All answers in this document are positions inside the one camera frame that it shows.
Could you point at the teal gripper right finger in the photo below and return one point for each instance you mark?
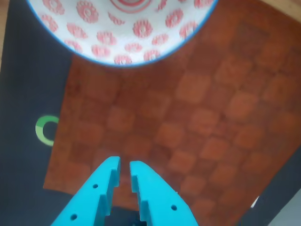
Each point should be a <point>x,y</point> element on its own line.
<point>160,200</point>

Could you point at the brown leather chessboard mat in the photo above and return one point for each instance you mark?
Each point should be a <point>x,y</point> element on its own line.
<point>188,117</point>

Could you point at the white bowl with red flowers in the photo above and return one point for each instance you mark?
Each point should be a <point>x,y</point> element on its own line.
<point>117,28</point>

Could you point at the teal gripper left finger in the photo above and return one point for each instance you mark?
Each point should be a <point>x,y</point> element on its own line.
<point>94,200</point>

